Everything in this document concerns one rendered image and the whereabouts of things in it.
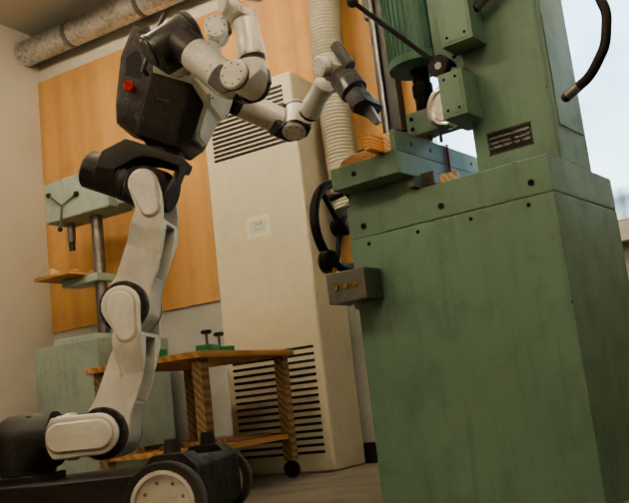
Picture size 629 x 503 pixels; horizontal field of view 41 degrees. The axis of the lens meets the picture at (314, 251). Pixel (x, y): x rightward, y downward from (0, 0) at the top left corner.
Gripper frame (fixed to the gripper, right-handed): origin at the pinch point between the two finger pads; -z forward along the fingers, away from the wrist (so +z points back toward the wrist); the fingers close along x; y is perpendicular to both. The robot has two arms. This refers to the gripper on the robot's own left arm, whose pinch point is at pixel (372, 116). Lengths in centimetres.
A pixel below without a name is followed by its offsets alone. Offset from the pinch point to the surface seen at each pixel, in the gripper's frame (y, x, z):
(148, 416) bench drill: -208, -76, 29
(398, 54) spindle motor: 19.6, 7.6, 2.6
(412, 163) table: 7.1, 18.9, -30.9
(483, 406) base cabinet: -15, 21, -91
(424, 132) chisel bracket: 10.0, 2.5, -17.9
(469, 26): 40.5, 18.1, -15.1
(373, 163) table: 1.3, 26.4, -26.8
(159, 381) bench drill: -201, -85, 43
